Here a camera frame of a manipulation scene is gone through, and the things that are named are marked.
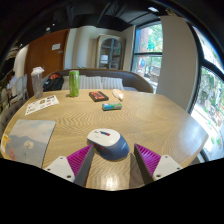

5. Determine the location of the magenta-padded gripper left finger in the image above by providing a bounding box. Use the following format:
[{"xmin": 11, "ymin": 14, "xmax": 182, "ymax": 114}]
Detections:
[{"xmin": 43, "ymin": 143, "xmax": 96, "ymax": 188}]

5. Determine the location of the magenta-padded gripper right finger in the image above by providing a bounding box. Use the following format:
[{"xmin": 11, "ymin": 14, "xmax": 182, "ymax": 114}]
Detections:
[{"xmin": 128, "ymin": 143, "xmax": 184, "ymax": 189}]

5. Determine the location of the white and blue computer mouse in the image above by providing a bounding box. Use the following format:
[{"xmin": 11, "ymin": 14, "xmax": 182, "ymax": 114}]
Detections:
[{"xmin": 86, "ymin": 128, "xmax": 130, "ymax": 162}]

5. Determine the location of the white sticker sheet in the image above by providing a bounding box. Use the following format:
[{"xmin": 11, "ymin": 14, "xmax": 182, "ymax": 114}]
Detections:
[{"xmin": 24, "ymin": 94, "xmax": 60, "ymax": 117}]

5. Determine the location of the grey tufted sofa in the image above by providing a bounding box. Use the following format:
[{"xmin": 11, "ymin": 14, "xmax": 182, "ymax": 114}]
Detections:
[{"xmin": 0, "ymin": 98, "xmax": 29, "ymax": 138}]

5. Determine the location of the small teal packet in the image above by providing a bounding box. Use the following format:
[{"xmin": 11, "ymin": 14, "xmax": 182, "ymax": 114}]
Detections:
[{"xmin": 101, "ymin": 102, "xmax": 123, "ymax": 112}]

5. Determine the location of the black-framed window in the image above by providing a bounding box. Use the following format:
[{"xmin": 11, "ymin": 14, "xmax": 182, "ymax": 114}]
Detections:
[
  {"xmin": 188, "ymin": 24, "xmax": 224, "ymax": 164},
  {"xmin": 130, "ymin": 21, "xmax": 164, "ymax": 94}
]

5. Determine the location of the black box with red print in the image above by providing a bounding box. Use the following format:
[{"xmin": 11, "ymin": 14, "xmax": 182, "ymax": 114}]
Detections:
[{"xmin": 88, "ymin": 90, "xmax": 110, "ymax": 103}]

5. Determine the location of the striped white cushion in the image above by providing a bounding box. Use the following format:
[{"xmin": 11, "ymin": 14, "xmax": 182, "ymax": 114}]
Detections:
[
  {"xmin": 100, "ymin": 76, "xmax": 125, "ymax": 91},
  {"xmin": 78, "ymin": 75, "xmax": 104, "ymax": 90},
  {"xmin": 61, "ymin": 75, "xmax": 71, "ymax": 91}
]

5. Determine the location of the black and orange backpack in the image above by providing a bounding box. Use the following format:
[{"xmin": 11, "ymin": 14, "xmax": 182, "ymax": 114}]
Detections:
[{"xmin": 42, "ymin": 72, "xmax": 65, "ymax": 93}]

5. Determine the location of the green drink can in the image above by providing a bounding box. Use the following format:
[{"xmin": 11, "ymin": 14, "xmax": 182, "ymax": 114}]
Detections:
[{"xmin": 68, "ymin": 69, "xmax": 81, "ymax": 98}]

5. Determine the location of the white wrapped packet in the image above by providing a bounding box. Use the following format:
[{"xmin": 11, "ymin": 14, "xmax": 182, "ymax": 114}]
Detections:
[{"xmin": 111, "ymin": 88, "xmax": 125, "ymax": 102}]

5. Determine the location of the clear shaker bottle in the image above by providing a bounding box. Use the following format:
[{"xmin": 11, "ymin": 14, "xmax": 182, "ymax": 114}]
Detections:
[{"xmin": 30, "ymin": 66, "xmax": 45, "ymax": 100}]

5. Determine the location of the group of chairs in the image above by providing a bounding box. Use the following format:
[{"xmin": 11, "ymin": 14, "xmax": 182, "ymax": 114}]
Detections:
[{"xmin": 1, "ymin": 73, "xmax": 29, "ymax": 108}]

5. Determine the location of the brown curved sofa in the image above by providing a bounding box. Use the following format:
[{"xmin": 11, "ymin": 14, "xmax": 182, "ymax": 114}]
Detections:
[{"xmin": 41, "ymin": 68, "xmax": 155, "ymax": 94}]

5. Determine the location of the person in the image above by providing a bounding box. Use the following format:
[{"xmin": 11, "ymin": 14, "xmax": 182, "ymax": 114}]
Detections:
[{"xmin": 7, "ymin": 70, "xmax": 18, "ymax": 98}]

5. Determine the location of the brown wooden door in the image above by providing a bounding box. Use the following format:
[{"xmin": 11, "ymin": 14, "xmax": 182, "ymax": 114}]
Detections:
[{"xmin": 25, "ymin": 28, "xmax": 70, "ymax": 98}]

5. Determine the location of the glass door cabinet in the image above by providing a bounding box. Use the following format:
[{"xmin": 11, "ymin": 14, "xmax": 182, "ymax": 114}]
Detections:
[{"xmin": 95, "ymin": 34, "xmax": 126, "ymax": 71}]

